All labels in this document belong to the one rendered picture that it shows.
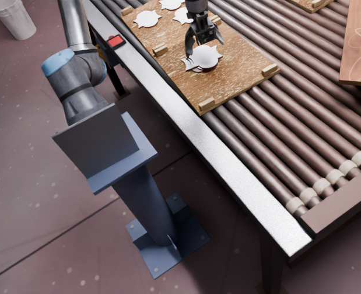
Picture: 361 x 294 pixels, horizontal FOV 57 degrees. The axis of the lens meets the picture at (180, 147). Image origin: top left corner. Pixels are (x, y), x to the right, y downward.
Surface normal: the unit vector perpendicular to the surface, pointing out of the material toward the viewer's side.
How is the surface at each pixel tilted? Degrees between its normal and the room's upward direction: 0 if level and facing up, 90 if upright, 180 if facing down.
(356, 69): 0
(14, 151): 0
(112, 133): 90
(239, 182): 0
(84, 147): 90
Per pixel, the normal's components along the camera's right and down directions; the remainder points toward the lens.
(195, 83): -0.22, -0.58
